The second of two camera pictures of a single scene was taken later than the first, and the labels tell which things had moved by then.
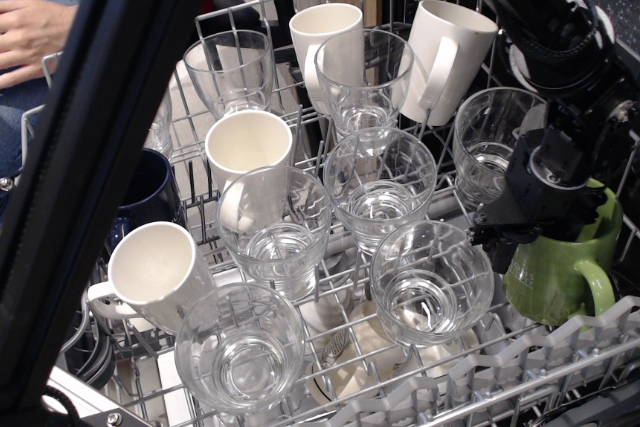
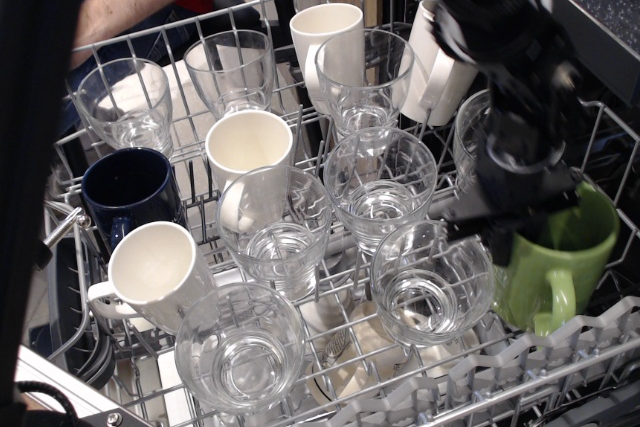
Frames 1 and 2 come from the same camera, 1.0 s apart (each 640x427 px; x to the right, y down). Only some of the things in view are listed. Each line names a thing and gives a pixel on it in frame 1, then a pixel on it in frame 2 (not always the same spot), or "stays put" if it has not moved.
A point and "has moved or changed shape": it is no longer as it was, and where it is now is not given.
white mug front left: x=156 y=271 stays put
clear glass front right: x=428 y=282 stays put
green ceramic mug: x=542 y=282 has moved or changed shape
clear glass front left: x=239 y=347 stays put
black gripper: x=548 y=193 to x=517 y=174
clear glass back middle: x=232 y=71 stays put
